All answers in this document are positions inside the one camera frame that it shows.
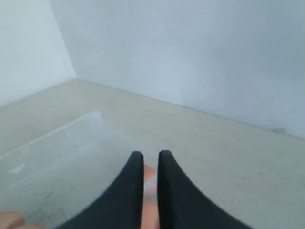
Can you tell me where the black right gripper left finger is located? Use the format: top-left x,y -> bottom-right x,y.
57,151 -> 144,229

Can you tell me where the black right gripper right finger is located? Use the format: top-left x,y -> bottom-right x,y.
157,150 -> 251,229

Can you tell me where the brown egg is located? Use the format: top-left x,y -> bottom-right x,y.
0,211 -> 41,229
141,165 -> 160,229

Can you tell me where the clear plastic container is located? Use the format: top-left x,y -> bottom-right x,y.
0,111 -> 158,229

